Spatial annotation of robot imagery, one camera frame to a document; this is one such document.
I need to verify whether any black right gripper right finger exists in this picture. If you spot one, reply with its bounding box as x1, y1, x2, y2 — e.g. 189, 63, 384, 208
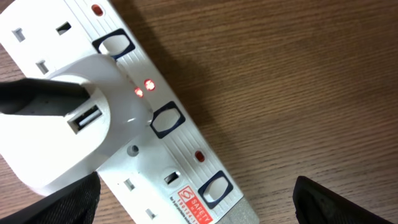
292, 176, 392, 224

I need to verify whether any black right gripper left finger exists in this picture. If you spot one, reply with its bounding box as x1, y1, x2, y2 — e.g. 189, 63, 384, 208
1, 172, 101, 224

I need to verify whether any white USB charger plug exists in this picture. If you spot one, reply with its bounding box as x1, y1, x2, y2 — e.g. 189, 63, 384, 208
1, 54, 153, 196

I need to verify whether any white power strip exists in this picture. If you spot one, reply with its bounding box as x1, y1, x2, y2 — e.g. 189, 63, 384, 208
1, 0, 259, 223

